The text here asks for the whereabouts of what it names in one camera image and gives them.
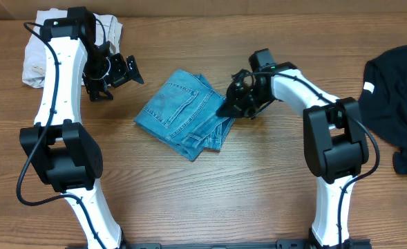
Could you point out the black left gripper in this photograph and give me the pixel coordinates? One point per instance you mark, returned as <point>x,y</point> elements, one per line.
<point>121,75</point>

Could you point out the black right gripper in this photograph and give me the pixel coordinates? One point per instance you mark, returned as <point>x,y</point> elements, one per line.
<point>233,108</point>

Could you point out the light blue denim jeans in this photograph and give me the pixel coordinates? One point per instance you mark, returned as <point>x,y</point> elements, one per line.
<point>182,114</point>

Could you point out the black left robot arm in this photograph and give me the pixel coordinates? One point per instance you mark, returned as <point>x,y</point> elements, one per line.
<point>63,159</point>

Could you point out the folded beige trousers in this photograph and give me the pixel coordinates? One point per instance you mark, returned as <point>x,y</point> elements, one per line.
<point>34,64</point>

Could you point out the black garment with white tag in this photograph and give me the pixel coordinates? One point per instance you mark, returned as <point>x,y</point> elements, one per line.
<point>383,101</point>

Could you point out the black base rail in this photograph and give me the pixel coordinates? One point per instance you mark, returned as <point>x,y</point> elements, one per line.
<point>251,245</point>

